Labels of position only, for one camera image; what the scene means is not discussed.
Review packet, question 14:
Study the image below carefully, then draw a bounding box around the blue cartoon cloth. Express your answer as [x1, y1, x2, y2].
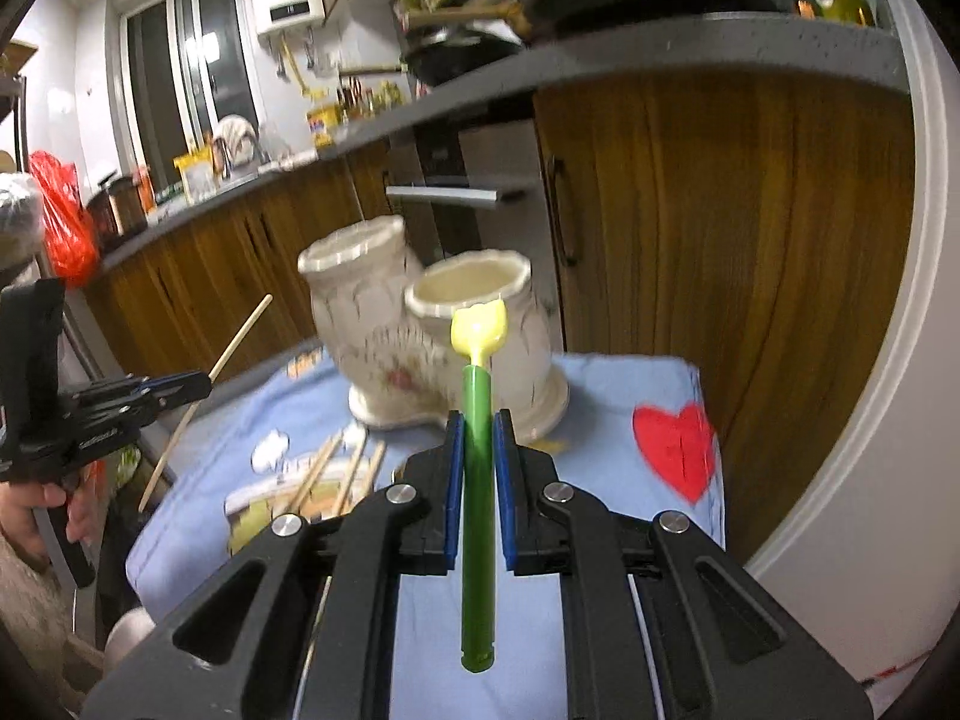
[125, 349, 728, 720]

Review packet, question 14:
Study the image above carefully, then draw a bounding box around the cream ceramic utensil holder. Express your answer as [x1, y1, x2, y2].
[296, 216, 569, 440]

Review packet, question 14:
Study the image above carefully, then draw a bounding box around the black wok wooden handle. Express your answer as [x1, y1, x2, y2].
[338, 28, 527, 88]

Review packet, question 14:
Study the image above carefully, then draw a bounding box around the stainless steel oven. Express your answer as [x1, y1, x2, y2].
[384, 119, 558, 319]

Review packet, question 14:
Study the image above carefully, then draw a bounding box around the yellow green-handled spoon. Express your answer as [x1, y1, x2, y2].
[451, 298, 508, 673]

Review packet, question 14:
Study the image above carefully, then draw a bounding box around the red plastic bag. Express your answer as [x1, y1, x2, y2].
[29, 149, 99, 289]

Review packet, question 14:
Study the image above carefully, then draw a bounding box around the brown pan wooden handle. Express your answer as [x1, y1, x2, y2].
[400, 0, 534, 39]

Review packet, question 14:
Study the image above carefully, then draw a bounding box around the person's left hand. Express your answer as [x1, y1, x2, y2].
[2, 478, 98, 571]

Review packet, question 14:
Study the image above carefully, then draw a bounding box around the yellow oil bottle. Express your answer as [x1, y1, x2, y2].
[306, 104, 342, 149]

